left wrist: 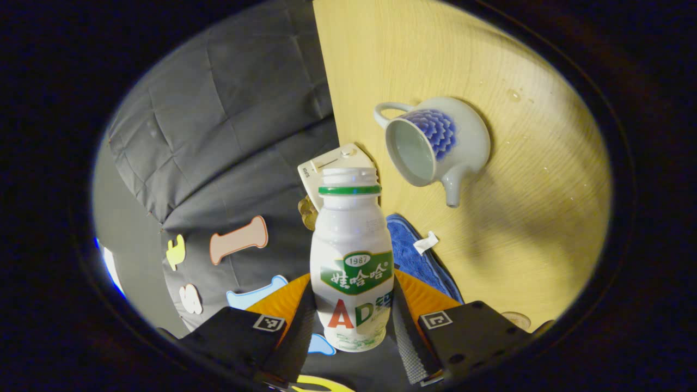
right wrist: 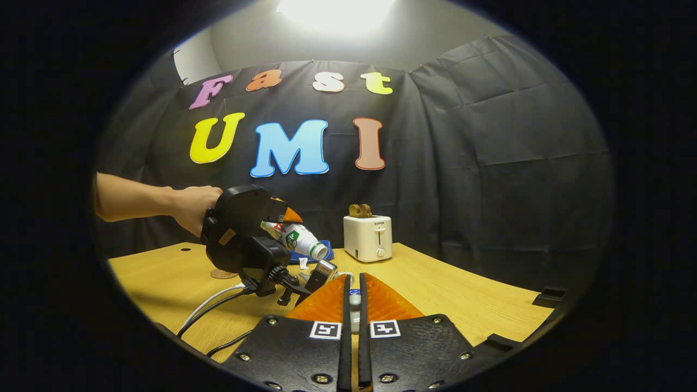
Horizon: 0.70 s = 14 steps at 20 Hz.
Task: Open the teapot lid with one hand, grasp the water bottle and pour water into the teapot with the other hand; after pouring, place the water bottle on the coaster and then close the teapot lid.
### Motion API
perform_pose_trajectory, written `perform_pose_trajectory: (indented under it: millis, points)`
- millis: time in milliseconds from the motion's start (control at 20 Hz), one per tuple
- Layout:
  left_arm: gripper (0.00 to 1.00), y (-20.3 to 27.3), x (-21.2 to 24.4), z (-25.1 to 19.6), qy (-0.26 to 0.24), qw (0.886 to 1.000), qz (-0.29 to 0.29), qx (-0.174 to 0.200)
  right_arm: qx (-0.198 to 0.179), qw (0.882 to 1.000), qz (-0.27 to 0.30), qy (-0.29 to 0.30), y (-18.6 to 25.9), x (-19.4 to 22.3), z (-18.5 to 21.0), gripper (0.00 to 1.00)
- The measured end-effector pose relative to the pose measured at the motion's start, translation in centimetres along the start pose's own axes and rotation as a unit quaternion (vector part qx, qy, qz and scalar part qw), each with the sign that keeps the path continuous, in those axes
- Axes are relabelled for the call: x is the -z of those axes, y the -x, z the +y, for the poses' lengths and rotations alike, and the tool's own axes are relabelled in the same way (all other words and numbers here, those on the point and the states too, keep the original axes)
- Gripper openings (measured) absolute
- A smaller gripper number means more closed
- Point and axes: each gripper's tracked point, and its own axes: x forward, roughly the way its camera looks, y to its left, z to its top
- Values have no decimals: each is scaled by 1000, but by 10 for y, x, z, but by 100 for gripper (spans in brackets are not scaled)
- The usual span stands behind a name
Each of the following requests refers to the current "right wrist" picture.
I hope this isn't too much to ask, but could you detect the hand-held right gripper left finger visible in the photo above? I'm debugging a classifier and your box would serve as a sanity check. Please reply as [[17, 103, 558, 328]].
[[222, 274, 352, 392]]

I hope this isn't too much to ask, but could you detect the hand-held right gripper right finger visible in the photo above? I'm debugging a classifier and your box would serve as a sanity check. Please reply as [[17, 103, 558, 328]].
[[358, 272, 491, 392]]

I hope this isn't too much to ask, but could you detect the green label water bottle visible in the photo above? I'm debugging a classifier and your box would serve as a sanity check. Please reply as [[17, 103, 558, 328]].
[[260, 220, 328, 260]]

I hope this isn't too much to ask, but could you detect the blue towel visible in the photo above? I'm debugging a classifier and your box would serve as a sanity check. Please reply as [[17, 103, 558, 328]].
[[289, 240, 334, 266]]

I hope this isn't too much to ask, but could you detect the white toaster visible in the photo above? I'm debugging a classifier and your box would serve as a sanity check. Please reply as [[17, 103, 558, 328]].
[[343, 215, 393, 263]]

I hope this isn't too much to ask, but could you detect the black backdrop cloth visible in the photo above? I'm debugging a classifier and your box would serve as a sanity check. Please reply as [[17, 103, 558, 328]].
[[93, 34, 613, 295]]

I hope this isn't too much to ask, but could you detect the white cable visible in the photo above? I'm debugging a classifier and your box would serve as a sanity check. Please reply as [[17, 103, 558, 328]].
[[177, 283, 246, 335]]

